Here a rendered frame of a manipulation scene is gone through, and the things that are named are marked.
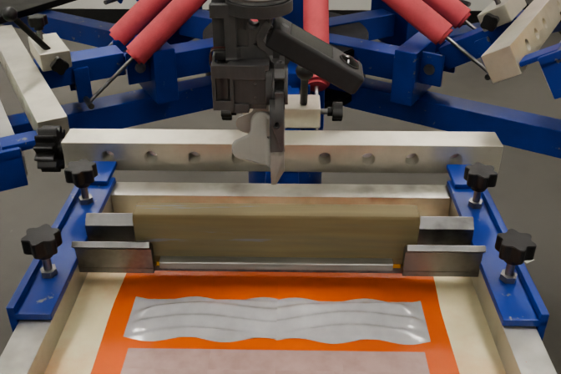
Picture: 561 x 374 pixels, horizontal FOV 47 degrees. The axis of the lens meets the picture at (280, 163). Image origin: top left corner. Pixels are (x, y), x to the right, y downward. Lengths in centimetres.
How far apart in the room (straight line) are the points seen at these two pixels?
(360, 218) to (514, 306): 20
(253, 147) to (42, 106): 55
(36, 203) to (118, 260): 210
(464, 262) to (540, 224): 198
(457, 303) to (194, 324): 33
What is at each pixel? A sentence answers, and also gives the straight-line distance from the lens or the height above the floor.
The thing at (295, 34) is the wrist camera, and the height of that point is 129.
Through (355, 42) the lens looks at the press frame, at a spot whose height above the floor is 102.
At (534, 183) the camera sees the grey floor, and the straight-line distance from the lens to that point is 309.
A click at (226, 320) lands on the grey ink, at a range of 79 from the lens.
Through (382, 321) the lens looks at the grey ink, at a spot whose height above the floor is 96.
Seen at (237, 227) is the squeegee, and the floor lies 104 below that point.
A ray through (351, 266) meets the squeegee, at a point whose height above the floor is 99.
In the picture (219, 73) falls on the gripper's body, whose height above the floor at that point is 125.
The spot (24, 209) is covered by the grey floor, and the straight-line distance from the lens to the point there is 290.
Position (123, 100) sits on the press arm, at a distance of 145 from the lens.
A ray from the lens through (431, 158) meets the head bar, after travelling 102.
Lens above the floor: 150
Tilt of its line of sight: 30 degrees down
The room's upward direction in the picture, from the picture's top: straight up
